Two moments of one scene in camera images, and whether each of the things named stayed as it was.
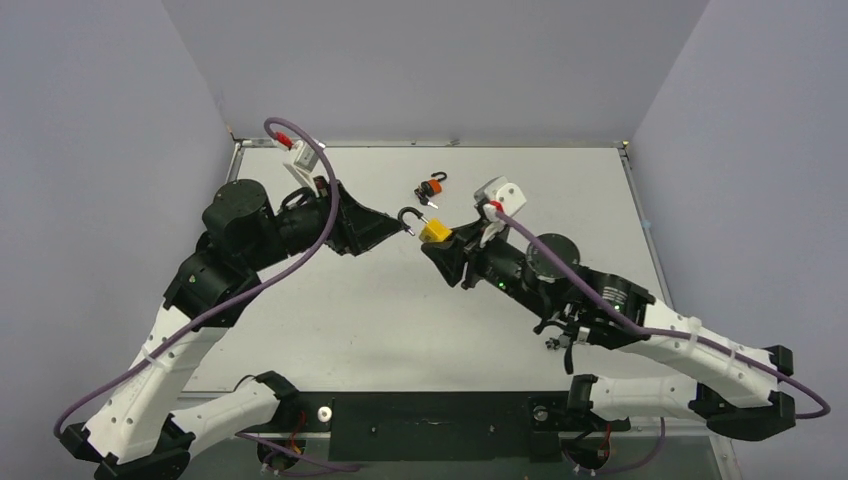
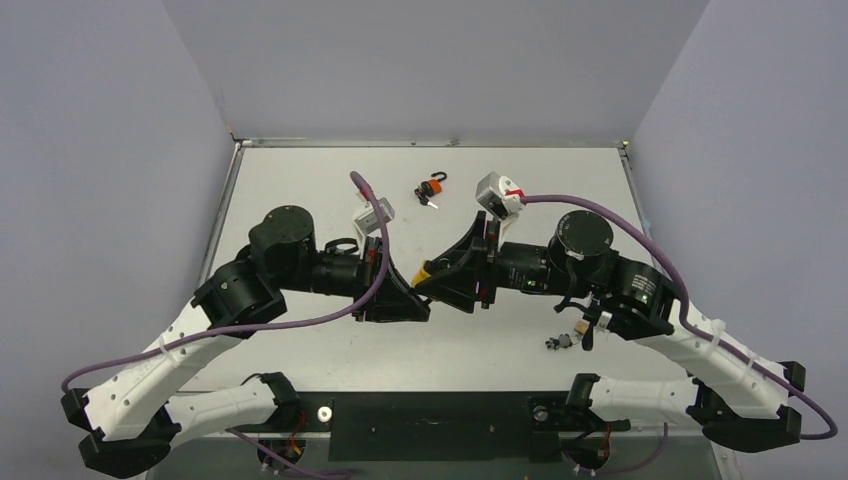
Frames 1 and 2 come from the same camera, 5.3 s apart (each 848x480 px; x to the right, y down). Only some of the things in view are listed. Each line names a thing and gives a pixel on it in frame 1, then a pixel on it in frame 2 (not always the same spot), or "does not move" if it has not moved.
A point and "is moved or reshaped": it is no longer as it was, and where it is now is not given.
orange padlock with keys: x=430 y=188 does not move
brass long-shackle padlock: x=562 y=341 is moved or reshaped
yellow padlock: x=434 y=232 → x=421 y=275
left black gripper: x=358 y=227 → x=395 y=302
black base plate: x=438 y=427 does not move
